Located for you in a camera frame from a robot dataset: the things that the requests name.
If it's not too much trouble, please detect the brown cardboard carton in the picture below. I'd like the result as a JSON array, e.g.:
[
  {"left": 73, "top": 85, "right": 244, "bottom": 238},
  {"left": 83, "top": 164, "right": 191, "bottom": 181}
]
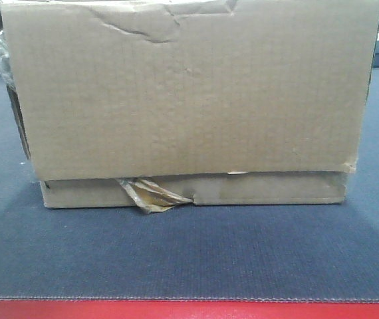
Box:
[{"left": 0, "top": 1, "right": 379, "bottom": 213}]

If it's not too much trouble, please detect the dark blue conveyor belt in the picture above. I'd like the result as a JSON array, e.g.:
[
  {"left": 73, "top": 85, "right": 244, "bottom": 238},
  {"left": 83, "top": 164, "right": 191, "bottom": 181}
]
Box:
[{"left": 0, "top": 68, "right": 379, "bottom": 302}]

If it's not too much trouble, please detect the red conveyor edge strip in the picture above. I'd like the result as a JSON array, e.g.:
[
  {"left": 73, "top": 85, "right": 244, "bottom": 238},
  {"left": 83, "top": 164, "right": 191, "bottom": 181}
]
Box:
[{"left": 0, "top": 300, "right": 379, "bottom": 318}]

